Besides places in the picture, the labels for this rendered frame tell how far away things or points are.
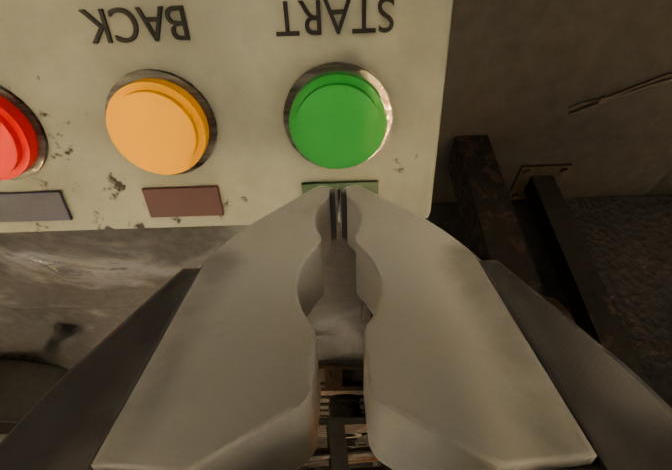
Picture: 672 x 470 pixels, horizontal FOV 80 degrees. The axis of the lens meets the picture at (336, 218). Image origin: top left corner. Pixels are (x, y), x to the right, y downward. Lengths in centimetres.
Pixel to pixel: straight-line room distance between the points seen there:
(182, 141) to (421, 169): 10
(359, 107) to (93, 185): 13
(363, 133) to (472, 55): 75
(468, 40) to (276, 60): 73
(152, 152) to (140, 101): 2
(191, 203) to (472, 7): 72
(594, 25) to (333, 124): 83
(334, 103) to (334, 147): 2
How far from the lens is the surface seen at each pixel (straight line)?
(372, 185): 19
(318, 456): 50
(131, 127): 19
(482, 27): 88
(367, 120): 17
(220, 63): 18
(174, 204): 21
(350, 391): 248
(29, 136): 22
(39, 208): 24
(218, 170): 19
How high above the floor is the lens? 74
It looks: 37 degrees down
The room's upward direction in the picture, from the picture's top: 179 degrees clockwise
